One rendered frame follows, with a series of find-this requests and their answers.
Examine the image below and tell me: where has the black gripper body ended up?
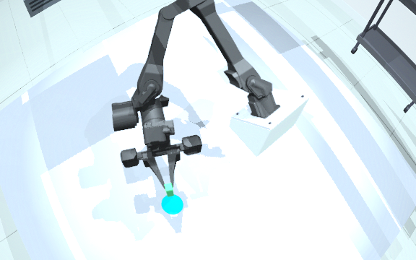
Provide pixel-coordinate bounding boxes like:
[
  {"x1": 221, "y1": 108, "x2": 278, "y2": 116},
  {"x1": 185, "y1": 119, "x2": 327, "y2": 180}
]
[{"x1": 120, "y1": 118, "x2": 202, "y2": 168}]

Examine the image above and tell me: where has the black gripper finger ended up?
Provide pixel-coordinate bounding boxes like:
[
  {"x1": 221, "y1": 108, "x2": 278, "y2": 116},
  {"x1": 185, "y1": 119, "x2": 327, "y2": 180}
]
[
  {"x1": 142, "y1": 157, "x2": 165, "y2": 189},
  {"x1": 167, "y1": 152, "x2": 181, "y2": 187}
]

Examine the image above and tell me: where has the cyan circle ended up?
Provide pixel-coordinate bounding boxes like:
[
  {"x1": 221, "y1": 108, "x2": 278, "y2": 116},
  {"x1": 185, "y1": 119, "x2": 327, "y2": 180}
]
[{"x1": 162, "y1": 194, "x2": 183, "y2": 215}]

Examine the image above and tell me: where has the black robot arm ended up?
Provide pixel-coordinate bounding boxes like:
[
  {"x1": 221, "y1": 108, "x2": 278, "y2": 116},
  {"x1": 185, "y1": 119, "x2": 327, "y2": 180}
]
[{"x1": 112, "y1": 0, "x2": 280, "y2": 145}]

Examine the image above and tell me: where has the green rectangular post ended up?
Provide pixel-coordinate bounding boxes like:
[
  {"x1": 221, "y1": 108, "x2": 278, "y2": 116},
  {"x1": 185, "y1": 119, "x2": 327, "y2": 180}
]
[{"x1": 164, "y1": 183, "x2": 174, "y2": 197}]

